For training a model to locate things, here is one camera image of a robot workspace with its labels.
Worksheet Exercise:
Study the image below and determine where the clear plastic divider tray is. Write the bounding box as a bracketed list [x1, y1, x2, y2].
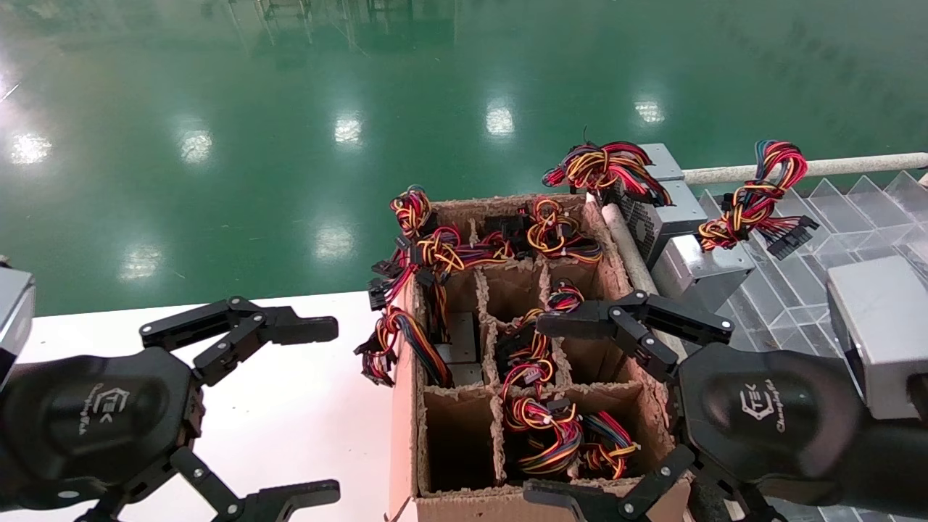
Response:
[696, 170, 928, 522]

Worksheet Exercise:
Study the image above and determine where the white frame pipe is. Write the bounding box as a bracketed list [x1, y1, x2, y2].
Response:
[681, 151, 928, 186]
[600, 202, 682, 363]

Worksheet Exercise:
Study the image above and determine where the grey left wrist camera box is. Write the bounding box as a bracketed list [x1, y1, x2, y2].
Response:
[0, 255, 36, 385]

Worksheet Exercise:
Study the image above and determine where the brown cardboard divider box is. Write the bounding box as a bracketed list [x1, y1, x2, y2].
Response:
[388, 192, 693, 522]

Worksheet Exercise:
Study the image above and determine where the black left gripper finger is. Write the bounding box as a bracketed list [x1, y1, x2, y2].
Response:
[140, 296, 339, 387]

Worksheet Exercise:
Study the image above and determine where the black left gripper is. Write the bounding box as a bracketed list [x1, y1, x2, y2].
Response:
[0, 347, 341, 522]

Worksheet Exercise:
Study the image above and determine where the grey power supply with cables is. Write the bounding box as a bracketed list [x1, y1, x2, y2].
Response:
[389, 185, 437, 239]
[354, 304, 485, 389]
[484, 196, 604, 264]
[502, 394, 584, 477]
[542, 140, 708, 269]
[545, 281, 585, 318]
[494, 309, 558, 398]
[650, 139, 820, 314]
[580, 410, 642, 481]
[368, 226, 512, 311]

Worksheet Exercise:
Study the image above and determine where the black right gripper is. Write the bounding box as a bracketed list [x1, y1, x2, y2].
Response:
[522, 290, 867, 522]

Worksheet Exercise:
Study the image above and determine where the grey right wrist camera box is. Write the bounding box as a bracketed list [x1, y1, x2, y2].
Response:
[826, 256, 928, 421]

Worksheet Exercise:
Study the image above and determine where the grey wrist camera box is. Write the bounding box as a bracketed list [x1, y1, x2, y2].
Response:
[0, 255, 36, 385]
[826, 256, 928, 421]

